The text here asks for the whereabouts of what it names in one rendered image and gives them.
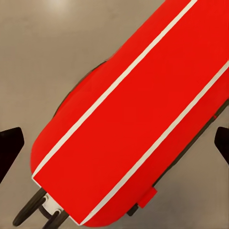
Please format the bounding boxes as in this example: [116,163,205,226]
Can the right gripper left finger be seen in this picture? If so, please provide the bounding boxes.
[0,127,24,183]

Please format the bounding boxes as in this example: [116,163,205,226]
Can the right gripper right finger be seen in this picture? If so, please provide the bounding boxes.
[214,126,229,164]

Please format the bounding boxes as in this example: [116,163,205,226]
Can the radio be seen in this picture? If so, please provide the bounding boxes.
[12,0,229,229]

